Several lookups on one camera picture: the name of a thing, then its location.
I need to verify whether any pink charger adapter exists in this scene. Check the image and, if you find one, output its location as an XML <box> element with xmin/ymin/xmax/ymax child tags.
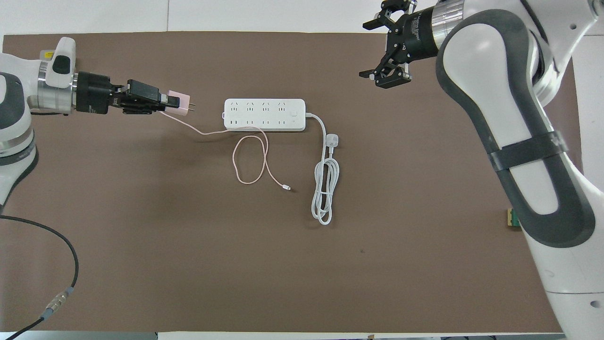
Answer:
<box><xmin>163</xmin><ymin>91</ymin><xmax>196</xmax><ymax>117</ymax></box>

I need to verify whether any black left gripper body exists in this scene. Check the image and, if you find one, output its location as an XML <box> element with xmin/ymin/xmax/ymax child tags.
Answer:
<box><xmin>75</xmin><ymin>72</ymin><xmax>128</xmax><ymax>114</ymax></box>

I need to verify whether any white power strip cord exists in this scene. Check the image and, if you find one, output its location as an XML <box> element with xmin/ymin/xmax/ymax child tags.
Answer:
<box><xmin>304</xmin><ymin>112</ymin><xmax>340</xmax><ymax>226</ymax></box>

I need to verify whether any white power strip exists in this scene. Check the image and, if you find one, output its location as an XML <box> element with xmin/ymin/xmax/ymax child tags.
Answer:
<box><xmin>223</xmin><ymin>98</ymin><xmax>307</xmax><ymax>132</ymax></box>

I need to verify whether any pink charging cable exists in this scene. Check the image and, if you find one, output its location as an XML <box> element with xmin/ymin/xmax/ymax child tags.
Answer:
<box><xmin>158</xmin><ymin>110</ymin><xmax>292</xmax><ymax>192</ymax></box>

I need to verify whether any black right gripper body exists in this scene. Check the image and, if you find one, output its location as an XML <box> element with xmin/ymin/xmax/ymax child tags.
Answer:
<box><xmin>399</xmin><ymin>6</ymin><xmax>446</xmax><ymax>61</ymax></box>

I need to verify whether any brown table mat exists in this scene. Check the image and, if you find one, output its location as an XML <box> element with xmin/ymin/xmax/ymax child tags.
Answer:
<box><xmin>0</xmin><ymin>31</ymin><xmax>582</xmax><ymax>333</ymax></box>

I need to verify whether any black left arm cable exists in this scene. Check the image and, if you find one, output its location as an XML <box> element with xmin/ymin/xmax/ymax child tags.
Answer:
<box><xmin>0</xmin><ymin>215</ymin><xmax>79</xmax><ymax>340</ymax></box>

